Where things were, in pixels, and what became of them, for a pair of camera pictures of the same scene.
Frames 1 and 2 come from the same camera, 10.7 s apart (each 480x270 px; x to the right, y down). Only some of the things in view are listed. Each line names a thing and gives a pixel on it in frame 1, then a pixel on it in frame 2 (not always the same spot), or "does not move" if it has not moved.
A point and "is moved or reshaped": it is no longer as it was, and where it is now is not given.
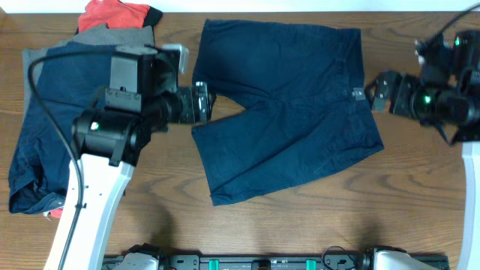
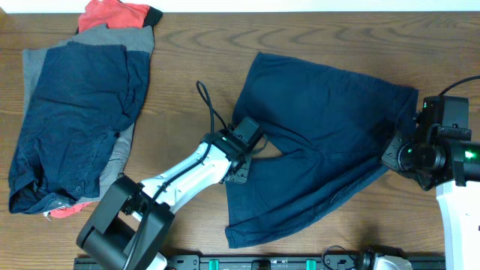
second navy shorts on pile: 66,88 does not move
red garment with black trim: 113,13 does not move
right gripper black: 408,83 to 391,155
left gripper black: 200,112 to 243,177
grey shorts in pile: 99,34 does not move
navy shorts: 304,109 is moved or reshaped
